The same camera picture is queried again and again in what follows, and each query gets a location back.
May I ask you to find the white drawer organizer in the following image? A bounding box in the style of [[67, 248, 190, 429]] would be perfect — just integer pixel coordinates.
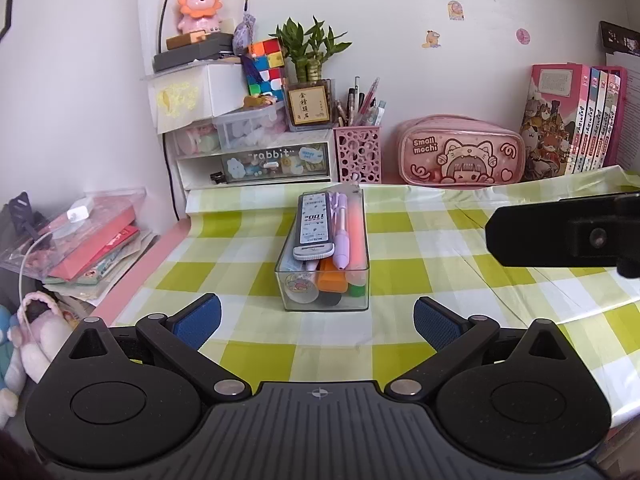
[[175, 127, 336, 191]]

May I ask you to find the white charger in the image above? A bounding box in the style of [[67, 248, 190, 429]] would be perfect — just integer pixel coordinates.
[[66, 198, 96, 222]]

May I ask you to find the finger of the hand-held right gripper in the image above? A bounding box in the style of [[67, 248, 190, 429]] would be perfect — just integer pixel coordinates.
[[485, 191, 640, 279]]

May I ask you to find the white correction tape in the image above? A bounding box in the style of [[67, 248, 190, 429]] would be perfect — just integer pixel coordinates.
[[292, 192, 337, 261]]

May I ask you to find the pink cartoon book slipcase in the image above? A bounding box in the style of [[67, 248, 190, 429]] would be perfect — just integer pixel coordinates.
[[520, 64, 628, 181]]

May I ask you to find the white storage box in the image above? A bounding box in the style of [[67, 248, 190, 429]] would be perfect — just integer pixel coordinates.
[[141, 62, 246, 135]]

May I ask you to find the stack of books and folders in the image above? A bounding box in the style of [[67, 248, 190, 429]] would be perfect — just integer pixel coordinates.
[[0, 187, 147, 281]]

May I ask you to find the clear lidded storage box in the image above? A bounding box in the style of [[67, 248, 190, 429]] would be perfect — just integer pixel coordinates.
[[215, 105, 288, 151]]

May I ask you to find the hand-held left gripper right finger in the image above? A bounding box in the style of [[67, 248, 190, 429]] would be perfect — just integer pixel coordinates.
[[385, 296, 576, 403]]

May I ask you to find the clear box with pastel rolls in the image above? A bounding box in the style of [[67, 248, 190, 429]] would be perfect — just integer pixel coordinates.
[[172, 122, 221, 156]]

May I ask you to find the white sheet with dark header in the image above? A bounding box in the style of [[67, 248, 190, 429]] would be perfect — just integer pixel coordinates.
[[599, 21, 640, 171]]

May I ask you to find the colourful twisted puzzle cube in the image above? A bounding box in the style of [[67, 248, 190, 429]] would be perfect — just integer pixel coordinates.
[[245, 38, 286, 97]]

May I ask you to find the blue monkey plush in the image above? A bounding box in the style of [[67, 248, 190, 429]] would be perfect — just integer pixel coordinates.
[[0, 305, 23, 418]]

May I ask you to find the pink lion figurine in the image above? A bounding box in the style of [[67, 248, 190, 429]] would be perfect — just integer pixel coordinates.
[[175, 0, 223, 33]]

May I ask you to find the white glue stick orange cap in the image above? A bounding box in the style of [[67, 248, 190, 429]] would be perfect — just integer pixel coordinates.
[[300, 255, 349, 295]]

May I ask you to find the white charger cable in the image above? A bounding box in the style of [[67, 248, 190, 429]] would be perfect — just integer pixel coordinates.
[[17, 220, 71, 311]]

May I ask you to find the dark picture frame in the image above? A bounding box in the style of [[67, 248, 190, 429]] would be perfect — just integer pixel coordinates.
[[0, 0, 18, 41]]

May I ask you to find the pink-spined book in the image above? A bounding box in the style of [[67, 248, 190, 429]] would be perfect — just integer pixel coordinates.
[[580, 69, 602, 173], [600, 74, 622, 167], [565, 67, 593, 176], [590, 71, 612, 170]]

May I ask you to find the black flat box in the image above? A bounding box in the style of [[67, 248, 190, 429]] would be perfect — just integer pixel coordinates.
[[152, 32, 236, 73]]

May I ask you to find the bunch of pens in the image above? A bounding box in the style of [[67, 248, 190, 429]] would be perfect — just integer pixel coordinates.
[[336, 76, 388, 127]]

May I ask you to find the green checkered tablecloth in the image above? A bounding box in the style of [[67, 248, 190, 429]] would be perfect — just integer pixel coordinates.
[[112, 170, 640, 431]]

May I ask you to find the salmon pink book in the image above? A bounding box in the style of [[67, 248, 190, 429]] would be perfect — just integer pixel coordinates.
[[47, 207, 137, 281]]

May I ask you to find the small brown wooden box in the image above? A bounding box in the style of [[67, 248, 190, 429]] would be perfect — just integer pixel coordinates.
[[166, 30, 207, 51]]

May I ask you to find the pink cartoon pencil case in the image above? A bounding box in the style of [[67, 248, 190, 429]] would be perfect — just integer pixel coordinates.
[[397, 116, 526, 187]]

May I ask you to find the black power cable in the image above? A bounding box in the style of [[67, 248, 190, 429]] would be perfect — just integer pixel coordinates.
[[159, 0, 181, 222]]

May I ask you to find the cartoon cover booklet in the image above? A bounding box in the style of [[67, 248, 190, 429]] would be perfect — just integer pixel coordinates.
[[75, 227, 141, 286]]

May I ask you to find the clear purple mechanical pencil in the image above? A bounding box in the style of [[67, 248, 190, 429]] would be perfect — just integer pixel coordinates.
[[331, 205, 352, 271]]

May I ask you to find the white pink plush toy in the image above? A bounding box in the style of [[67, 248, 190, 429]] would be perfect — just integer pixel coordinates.
[[10, 290, 76, 386]]

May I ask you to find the clear plastic organizer box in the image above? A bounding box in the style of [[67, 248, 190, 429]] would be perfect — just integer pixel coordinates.
[[275, 184, 371, 312]]

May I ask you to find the pink highlighter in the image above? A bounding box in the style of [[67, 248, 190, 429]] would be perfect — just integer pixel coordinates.
[[347, 195, 369, 286]]

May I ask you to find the glass plant pot with label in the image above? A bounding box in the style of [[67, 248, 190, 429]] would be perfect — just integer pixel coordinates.
[[282, 78, 335, 132]]

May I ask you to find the pile of pale booklets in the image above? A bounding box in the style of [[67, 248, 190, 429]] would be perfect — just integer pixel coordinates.
[[45, 232, 161, 308]]

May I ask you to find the purple hanging pouch charm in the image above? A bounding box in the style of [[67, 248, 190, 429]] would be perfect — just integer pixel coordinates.
[[233, 12, 257, 51]]

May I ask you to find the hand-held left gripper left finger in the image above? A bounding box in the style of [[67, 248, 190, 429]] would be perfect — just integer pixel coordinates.
[[60, 294, 252, 402]]

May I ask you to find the pink perforated pen holder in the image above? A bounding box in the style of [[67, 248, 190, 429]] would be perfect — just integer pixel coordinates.
[[333, 126, 382, 184]]

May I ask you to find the black phone stand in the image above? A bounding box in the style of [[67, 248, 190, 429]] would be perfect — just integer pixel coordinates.
[[7, 191, 46, 241]]

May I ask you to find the lucky bamboo plant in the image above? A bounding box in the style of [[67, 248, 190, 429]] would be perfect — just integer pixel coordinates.
[[270, 16, 351, 82]]

